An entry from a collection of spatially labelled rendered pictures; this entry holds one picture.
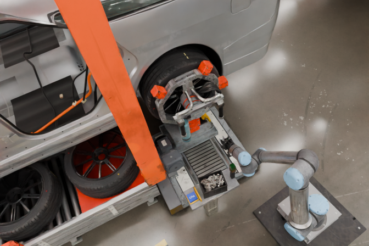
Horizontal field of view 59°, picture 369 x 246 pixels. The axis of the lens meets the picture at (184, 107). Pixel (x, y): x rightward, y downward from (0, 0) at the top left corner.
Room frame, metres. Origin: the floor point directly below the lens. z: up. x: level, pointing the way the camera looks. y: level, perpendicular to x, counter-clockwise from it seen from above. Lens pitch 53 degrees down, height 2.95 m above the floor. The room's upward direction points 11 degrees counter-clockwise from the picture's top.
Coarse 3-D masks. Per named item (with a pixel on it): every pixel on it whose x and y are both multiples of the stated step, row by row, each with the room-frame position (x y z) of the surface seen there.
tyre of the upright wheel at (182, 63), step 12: (180, 48) 1.92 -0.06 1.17; (192, 48) 1.94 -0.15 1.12; (156, 60) 1.85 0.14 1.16; (168, 60) 1.80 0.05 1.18; (180, 60) 1.78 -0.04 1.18; (192, 60) 1.77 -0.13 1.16; (144, 72) 1.82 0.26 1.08; (156, 72) 1.75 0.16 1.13; (168, 72) 1.69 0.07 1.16; (180, 72) 1.71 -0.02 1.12; (216, 72) 1.80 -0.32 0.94; (144, 84) 1.75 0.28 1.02; (156, 84) 1.65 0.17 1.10; (144, 96) 1.69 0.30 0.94; (156, 108) 1.63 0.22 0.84
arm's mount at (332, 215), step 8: (312, 192) 0.85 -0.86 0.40; (288, 200) 0.83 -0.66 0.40; (280, 208) 0.79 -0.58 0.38; (288, 208) 0.77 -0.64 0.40; (328, 216) 0.65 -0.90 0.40; (336, 216) 0.64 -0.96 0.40; (328, 224) 0.60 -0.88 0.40; (312, 232) 0.57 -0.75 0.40; (320, 232) 0.57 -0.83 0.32; (304, 240) 0.54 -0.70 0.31
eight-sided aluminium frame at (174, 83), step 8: (192, 72) 1.69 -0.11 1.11; (200, 72) 1.68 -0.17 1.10; (176, 80) 1.65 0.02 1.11; (184, 80) 1.62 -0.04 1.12; (208, 80) 1.68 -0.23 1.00; (216, 80) 1.70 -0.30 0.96; (168, 88) 1.63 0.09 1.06; (168, 96) 1.58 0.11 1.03; (208, 96) 1.74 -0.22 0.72; (160, 104) 1.55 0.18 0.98; (160, 112) 1.55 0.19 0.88; (168, 120) 1.56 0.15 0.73
